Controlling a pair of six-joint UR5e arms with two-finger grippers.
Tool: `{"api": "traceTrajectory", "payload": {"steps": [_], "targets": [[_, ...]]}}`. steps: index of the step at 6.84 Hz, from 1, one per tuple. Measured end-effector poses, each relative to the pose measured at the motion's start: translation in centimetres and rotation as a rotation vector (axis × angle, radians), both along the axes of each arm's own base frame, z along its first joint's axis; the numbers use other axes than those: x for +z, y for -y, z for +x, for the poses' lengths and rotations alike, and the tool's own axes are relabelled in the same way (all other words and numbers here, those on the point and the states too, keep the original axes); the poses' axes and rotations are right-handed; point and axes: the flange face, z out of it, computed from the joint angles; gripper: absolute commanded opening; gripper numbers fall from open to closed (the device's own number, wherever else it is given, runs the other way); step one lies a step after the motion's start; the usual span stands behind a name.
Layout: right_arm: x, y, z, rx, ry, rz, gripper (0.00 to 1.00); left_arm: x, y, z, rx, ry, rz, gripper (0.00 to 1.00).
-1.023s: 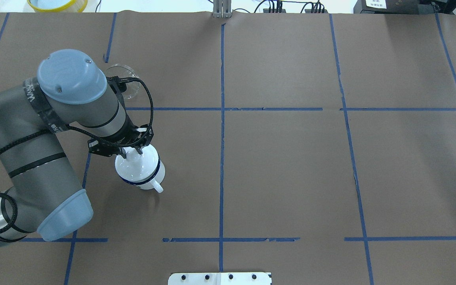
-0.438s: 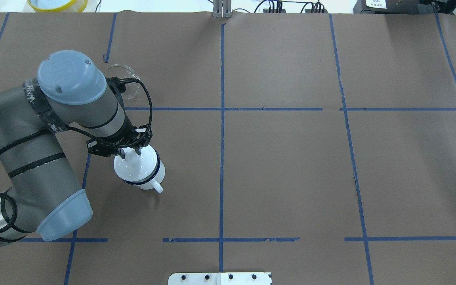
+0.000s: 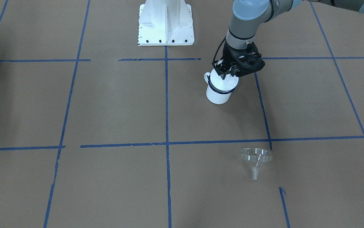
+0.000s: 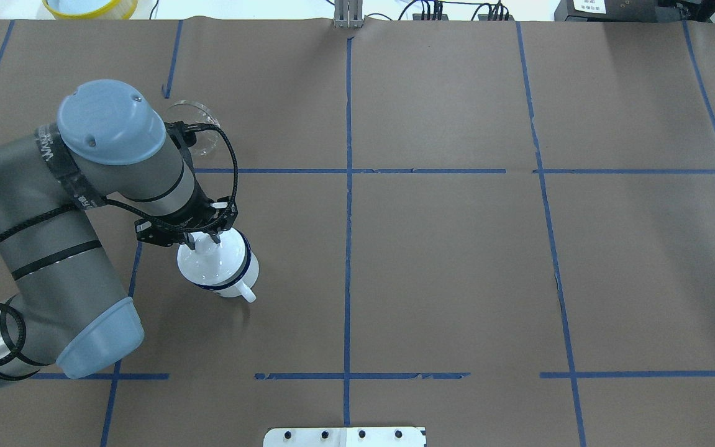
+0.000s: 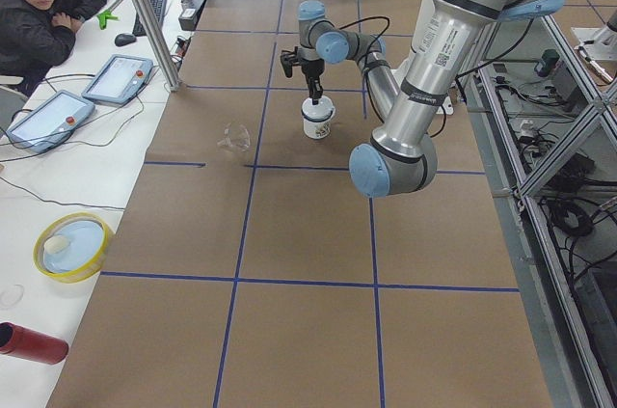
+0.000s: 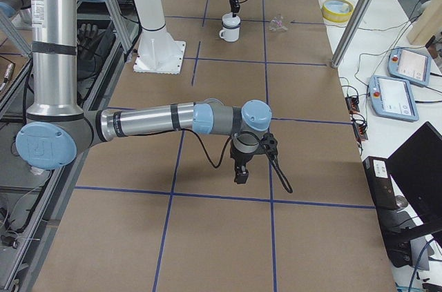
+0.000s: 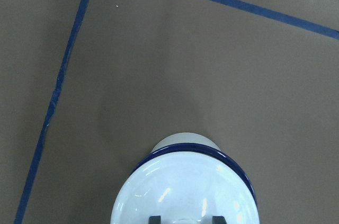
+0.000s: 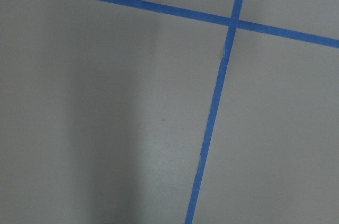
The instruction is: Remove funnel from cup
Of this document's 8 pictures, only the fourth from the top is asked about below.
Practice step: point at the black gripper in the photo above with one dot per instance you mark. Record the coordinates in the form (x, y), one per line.
(200, 216)

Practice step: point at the white cup lid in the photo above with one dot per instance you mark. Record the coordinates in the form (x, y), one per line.
(216, 267)

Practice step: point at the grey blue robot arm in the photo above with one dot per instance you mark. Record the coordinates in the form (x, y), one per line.
(107, 146)

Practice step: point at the white enamel cup blue rim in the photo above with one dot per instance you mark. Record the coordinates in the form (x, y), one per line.
(244, 287)

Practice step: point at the black equipment box with label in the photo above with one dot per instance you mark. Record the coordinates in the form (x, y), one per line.
(634, 11)

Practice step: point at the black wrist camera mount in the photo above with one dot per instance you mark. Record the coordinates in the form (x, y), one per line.
(159, 234)

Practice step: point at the white mounting base plate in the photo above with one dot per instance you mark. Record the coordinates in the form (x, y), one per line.
(346, 436)

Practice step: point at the aluminium frame post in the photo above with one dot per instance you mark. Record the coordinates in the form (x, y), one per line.
(348, 14)

